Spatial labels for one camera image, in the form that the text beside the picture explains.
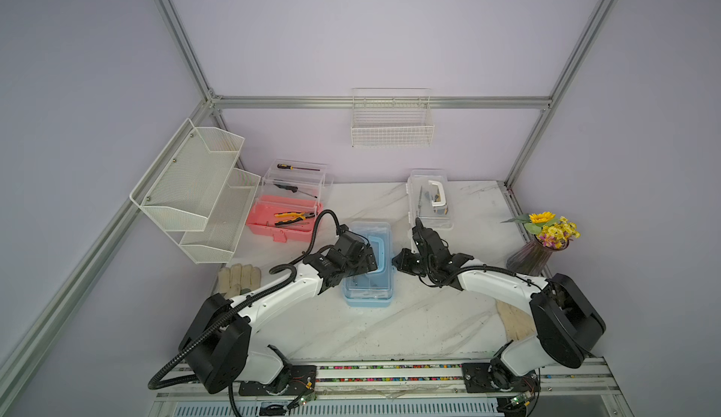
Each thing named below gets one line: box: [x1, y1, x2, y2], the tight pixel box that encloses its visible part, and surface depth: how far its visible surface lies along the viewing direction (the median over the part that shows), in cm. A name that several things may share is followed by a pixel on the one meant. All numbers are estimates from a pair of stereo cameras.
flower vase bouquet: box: [500, 211, 582, 278], surface depth 80 cm
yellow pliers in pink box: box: [274, 211, 316, 226], surface depth 110 cm
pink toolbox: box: [245, 158, 335, 244], surface depth 110 cm
